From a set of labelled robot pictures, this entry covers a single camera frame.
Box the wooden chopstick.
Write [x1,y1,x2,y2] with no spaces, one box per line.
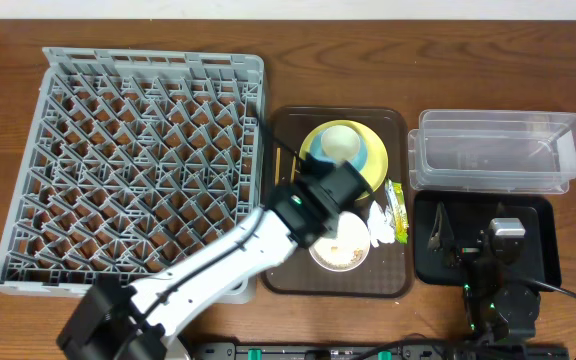
[290,156,299,182]
[274,147,281,185]

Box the brown plastic serving tray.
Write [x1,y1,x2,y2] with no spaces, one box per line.
[261,106,413,298]

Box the yellow-green plate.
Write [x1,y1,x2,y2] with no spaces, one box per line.
[299,119,388,192]

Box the clear plastic bin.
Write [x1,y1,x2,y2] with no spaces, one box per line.
[408,109,576,194]

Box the white bowl with food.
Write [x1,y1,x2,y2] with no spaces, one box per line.
[309,212,371,272]

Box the crumpled white tissue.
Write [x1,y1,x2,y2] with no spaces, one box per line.
[367,201,396,248]

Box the green snack wrapper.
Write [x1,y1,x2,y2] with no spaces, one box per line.
[385,179,409,244]

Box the grey plastic dish rack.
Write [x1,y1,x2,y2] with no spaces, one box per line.
[0,47,266,297]

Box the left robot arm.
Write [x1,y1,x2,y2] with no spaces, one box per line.
[56,157,371,359]

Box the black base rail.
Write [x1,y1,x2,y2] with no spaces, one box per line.
[191,342,570,360]

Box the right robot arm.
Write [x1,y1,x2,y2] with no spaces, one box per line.
[428,203,540,344]

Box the white upturned cup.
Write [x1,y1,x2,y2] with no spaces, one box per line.
[321,125,361,163]

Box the black plastic waste tray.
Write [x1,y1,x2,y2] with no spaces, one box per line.
[412,191,562,287]

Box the light blue saucer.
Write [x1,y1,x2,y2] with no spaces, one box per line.
[308,129,367,171]

